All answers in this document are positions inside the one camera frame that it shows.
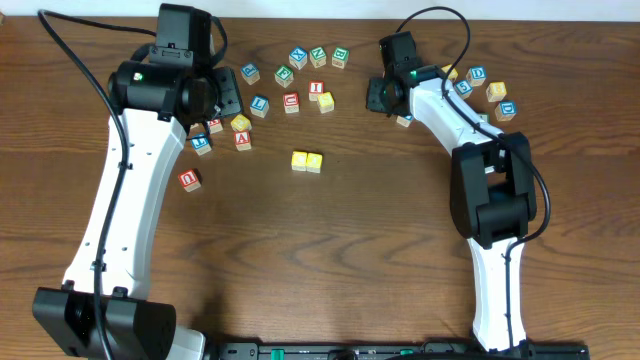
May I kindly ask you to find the yellow C block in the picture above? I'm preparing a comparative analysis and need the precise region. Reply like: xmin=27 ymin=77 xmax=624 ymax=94
xmin=291 ymin=151 xmax=308 ymax=172

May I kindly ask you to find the yellow O block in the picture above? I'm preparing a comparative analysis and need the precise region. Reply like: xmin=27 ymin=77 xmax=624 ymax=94
xmin=305 ymin=152 xmax=323 ymax=173

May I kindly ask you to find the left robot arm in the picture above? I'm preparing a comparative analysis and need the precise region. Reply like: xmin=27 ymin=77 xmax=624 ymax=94
xmin=32 ymin=4 xmax=242 ymax=359

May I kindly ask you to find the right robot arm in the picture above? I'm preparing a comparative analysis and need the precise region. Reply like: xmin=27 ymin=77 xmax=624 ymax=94
xmin=367 ymin=32 xmax=537 ymax=352

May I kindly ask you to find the yellow block near A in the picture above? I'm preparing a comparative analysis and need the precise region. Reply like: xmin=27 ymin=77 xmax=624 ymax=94
xmin=230 ymin=114 xmax=252 ymax=132

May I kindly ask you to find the red Y block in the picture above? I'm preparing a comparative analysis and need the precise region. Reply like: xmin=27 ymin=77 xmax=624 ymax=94
xmin=206 ymin=119 xmax=223 ymax=133

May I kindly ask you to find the blue L block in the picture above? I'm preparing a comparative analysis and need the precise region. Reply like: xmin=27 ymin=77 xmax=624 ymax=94
xmin=250 ymin=95 xmax=269 ymax=118

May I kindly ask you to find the blue 2 block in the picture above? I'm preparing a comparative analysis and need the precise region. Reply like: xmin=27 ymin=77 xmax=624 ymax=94
xmin=396 ymin=115 xmax=413 ymax=127

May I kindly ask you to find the blue P block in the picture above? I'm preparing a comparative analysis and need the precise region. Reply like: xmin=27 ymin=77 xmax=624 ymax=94
xmin=240 ymin=63 xmax=260 ymax=85

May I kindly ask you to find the red A block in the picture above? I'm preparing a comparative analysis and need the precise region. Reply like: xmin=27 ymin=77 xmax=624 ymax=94
xmin=234 ymin=131 xmax=252 ymax=151

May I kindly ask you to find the blue T block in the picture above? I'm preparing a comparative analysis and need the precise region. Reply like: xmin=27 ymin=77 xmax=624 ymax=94
xmin=190 ymin=134 xmax=212 ymax=156

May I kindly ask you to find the yellow S block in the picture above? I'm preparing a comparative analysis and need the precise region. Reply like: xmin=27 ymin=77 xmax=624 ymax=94
xmin=316 ymin=92 xmax=335 ymax=114

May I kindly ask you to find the green B block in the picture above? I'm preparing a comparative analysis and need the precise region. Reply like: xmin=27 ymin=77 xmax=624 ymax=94
xmin=331 ymin=47 xmax=350 ymax=69

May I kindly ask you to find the green F block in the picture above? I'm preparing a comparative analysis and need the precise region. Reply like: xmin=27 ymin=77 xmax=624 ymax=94
xmin=274 ymin=65 xmax=294 ymax=88

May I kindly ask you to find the red U block centre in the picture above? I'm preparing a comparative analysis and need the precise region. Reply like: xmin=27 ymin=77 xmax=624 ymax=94
xmin=283 ymin=92 xmax=300 ymax=114

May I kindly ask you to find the red u block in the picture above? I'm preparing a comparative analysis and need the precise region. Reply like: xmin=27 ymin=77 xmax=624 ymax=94
xmin=283 ymin=92 xmax=300 ymax=114
xmin=178 ymin=169 xmax=201 ymax=192

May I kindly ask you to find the yellow M block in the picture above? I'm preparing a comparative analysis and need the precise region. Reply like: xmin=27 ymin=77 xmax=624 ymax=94
xmin=442 ymin=64 xmax=458 ymax=82

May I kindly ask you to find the red I block left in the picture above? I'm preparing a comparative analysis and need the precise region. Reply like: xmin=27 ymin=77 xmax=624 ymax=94
xmin=308 ymin=80 xmax=324 ymax=102

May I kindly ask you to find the blue 5 block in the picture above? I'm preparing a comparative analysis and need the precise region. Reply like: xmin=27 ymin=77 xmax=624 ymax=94
xmin=454 ymin=80 xmax=473 ymax=99

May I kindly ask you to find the green N block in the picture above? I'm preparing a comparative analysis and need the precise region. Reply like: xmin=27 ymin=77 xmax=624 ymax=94
xmin=309 ymin=46 xmax=327 ymax=68

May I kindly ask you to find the blue X block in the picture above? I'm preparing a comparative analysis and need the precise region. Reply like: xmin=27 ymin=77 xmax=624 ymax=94
xmin=289 ymin=46 xmax=308 ymax=70

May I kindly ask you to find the red U block lower left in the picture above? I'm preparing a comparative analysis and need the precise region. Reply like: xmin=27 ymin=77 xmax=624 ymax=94
xmin=178 ymin=169 xmax=201 ymax=192

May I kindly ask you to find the blue D block upper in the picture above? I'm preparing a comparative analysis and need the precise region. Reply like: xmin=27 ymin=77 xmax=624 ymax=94
xmin=466 ymin=66 xmax=487 ymax=87

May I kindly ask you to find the blue d block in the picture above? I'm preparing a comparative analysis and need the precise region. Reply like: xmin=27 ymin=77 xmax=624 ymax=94
xmin=495 ymin=101 xmax=518 ymax=122
xmin=466 ymin=66 xmax=487 ymax=87

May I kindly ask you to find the yellow 8 block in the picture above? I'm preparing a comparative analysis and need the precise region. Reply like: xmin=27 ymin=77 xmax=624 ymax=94
xmin=486 ymin=81 xmax=507 ymax=103

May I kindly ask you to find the blue D block lower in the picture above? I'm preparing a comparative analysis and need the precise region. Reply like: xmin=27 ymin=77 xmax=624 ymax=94
xmin=495 ymin=101 xmax=518 ymax=122

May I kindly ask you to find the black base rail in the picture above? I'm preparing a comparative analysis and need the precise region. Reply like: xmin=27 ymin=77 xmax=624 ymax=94
xmin=205 ymin=341 xmax=591 ymax=360

